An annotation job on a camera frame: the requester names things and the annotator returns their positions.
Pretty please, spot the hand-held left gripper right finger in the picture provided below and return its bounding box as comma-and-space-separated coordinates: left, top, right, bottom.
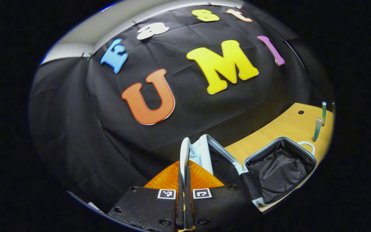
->
185, 161, 261, 232

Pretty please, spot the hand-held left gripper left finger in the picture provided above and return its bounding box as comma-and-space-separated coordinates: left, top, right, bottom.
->
108, 161, 185, 232

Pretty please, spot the pale blue small suitcase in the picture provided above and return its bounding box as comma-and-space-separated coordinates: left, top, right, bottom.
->
180, 134, 317, 213

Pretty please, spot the black backdrop cloth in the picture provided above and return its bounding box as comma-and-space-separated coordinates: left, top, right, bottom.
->
28, 3, 334, 213

